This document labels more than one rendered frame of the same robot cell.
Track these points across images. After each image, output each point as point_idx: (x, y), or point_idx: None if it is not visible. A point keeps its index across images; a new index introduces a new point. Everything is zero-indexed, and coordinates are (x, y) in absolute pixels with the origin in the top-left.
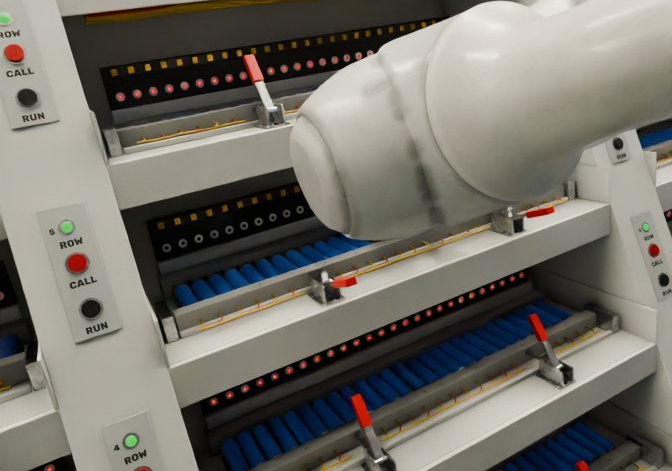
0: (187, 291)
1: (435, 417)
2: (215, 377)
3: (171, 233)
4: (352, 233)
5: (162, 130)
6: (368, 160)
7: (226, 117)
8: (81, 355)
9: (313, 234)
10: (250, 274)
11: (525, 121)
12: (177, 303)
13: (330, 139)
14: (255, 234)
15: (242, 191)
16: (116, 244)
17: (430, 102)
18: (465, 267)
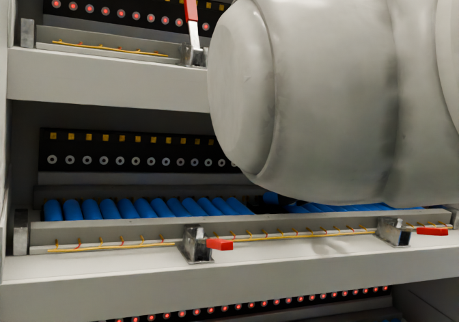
0: (56, 207)
1: None
2: (49, 308)
3: (61, 146)
4: (263, 175)
5: (82, 39)
6: (325, 66)
7: (150, 48)
8: None
9: (200, 189)
10: (126, 209)
11: None
12: (42, 217)
13: (276, 24)
14: (144, 172)
15: (145, 129)
16: None
17: (445, 3)
18: (343, 265)
